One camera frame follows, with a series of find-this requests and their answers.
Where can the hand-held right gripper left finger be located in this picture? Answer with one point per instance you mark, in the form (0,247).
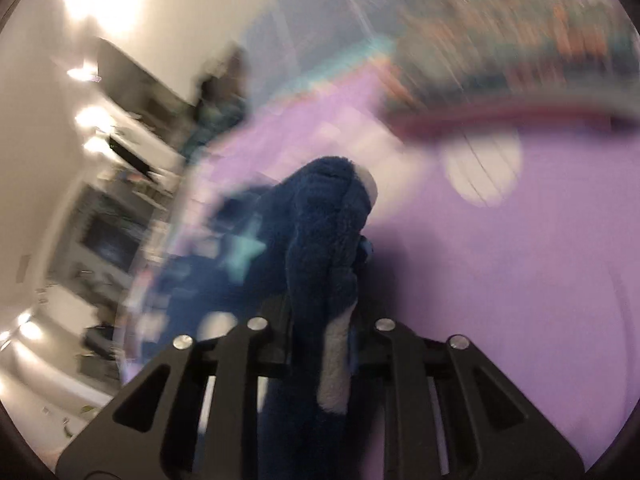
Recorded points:
(277,345)

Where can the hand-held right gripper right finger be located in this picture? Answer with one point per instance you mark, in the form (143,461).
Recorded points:
(367,350)

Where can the navy star print fleece jacket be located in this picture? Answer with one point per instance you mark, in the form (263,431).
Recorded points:
(320,240)

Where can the purple floral bedsheet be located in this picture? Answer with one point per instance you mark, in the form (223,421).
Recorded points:
(500,285)

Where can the teal fleece blanket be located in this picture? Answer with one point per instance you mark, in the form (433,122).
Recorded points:
(215,120)

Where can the black garment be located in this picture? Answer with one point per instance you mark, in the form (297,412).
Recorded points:
(225,77)

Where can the floral folded garment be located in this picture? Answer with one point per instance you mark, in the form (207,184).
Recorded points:
(510,45)

